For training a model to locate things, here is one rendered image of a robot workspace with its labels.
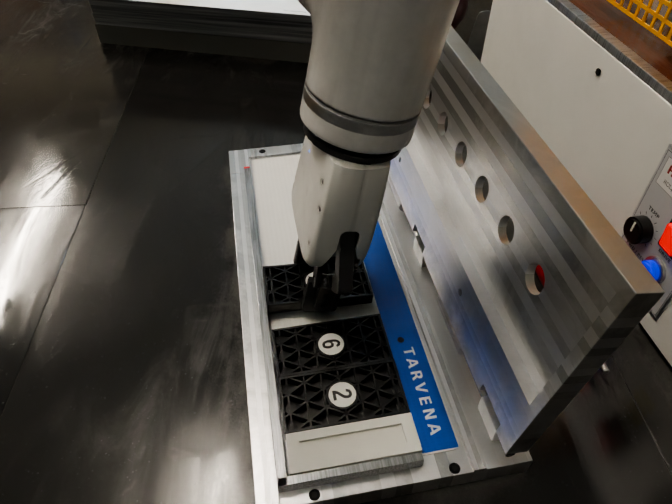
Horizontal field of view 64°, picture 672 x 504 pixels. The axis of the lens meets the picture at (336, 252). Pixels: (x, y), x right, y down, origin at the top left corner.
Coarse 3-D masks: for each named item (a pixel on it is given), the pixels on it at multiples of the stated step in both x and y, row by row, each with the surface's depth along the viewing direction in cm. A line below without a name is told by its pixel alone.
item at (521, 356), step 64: (448, 64) 49; (448, 128) 49; (512, 128) 37; (448, 192) 49; (512, 192) 39; (576, 192) 32; (448, 256) 47; (512, 256) 39; (576, 256) 32; (448, 320) 48; (512, 320) 39; (576, 320) 33; (640, 320) 29; (512, 384) 37; (576, 384) 33; (512, 448) 38
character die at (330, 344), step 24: (288, 336) 48; (312, 336) 47; (336, 336) 47; (360, 336) 47; (384, 336) 47; (288, 360) 46; (312, 360) 45; (336, 360) 45; (360, 360) 45; (384, 360) 45
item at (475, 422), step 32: (384, 224) 58; (416, 256) 55; (256, 288) 52; (416, 288) 52; (256, 320) 49; (416, 320) 50; (256, 352) 47; (448, 352) 47; (256, 384) 45; (448, 384) 44; (256, 416) 43; (480, 416) 43; (256, 448) 41; (480, 448) 41; (256, 480) 39; (352, 480) 39; (384, 480) 39; (416, 480) 39; (448, 480) 40
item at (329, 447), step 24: (312, 432) 41; (336, 432) 41; (360, 432) 41; (384, 432) 41; (408, 432) 41; (288, 456) 39; (312, 456) 39; (336, 456) 39; (360, 456) 39; (384, 456) 39
